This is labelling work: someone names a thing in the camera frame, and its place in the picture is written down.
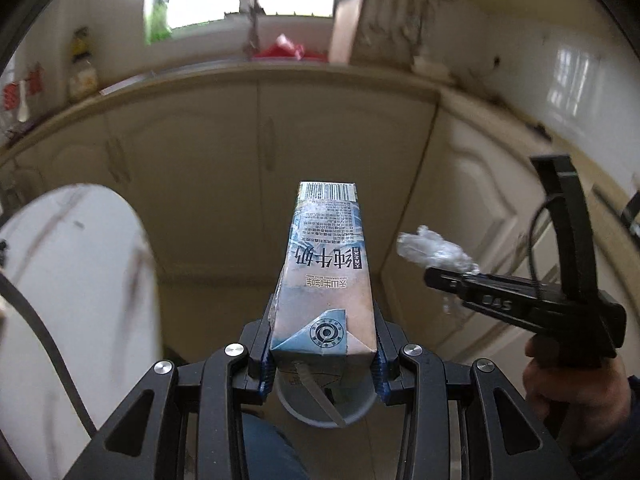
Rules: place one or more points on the translucent drinking straw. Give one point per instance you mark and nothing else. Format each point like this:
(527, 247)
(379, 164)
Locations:
(320, 394)

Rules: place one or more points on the clear plastic wrap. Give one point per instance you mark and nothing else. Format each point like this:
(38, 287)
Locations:
(435, 252)

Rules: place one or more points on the person's right hand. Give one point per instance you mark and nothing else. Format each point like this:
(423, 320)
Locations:
(590, 400)

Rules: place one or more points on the metal faucet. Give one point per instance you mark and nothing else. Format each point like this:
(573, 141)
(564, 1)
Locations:
(252, 20)

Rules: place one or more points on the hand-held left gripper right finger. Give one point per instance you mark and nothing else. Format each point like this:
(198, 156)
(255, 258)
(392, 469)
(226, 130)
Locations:
(380, 377)

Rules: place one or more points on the person's jeans leg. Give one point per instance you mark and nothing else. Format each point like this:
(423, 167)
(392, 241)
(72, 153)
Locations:
(272, 450)

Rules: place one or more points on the blue white milk carton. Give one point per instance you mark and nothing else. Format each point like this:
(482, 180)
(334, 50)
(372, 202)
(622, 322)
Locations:
(325, 270)

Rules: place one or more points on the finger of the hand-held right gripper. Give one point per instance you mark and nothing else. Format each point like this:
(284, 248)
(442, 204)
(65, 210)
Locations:
(565, 220)
(490, 297)

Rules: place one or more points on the white spoon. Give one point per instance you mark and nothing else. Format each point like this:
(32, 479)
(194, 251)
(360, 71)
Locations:
(23, 105)

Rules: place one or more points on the green plant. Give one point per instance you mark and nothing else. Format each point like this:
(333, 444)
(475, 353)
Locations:
(159, 22)

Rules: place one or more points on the round white gold-rimmed table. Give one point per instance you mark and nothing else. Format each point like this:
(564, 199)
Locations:
(75, 285)

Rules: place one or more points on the yellow label glass jar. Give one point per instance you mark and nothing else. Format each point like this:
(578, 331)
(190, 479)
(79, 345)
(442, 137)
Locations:
(82, 77)

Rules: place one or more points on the person's right forearm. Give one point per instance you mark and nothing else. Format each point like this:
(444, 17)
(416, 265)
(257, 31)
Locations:
(631, 410)

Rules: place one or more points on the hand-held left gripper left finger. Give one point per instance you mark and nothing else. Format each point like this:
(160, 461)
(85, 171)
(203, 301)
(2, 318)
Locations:
(265, 372)

